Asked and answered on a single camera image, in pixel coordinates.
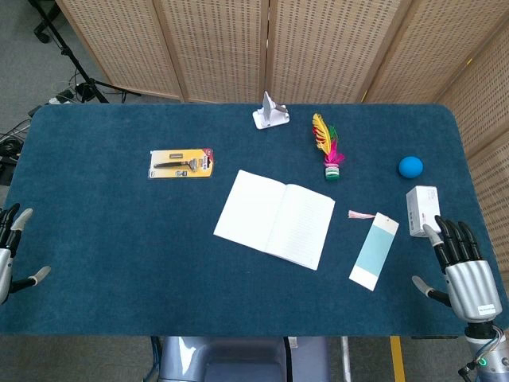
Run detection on white folding phone stand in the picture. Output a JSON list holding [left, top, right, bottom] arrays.
[[252, 91, 291, 130]]

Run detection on black tripod stand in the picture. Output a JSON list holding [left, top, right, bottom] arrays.
[[27, 0, 141, 104]]

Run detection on open white lined notebook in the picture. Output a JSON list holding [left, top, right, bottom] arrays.
[[213, 170, 336, 272]]

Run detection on colourful feather shuttlecock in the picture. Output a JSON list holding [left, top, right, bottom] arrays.
[[311, 113, 345, 183]]

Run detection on blue carpet table mat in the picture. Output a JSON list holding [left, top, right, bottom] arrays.
[[0, 103, 499, 337]]

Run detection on grey robot torso base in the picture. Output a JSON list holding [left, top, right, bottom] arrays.
[[150, 336, 331, 382]]

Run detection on light blue tasselled bookmark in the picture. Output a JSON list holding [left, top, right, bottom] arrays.
[[348, 209, 400, 292]]

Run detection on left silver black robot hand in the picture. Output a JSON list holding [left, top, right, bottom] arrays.
[[0, 202, 52, 306]]

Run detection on black floor cables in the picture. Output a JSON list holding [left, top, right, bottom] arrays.
[[0, 119, 32, 185]]

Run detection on white cardboard box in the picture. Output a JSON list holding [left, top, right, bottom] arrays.
[[406, 185, 443, 239]]

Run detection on blue foam ball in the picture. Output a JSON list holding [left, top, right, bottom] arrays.
[[398, 156, 424, 181]]

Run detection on razor in yellow blister pack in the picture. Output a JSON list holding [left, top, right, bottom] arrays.
[[148, 148, 215, 180]]

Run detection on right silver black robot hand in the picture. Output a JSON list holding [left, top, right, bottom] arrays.
[[412, 215, 503, 322]]

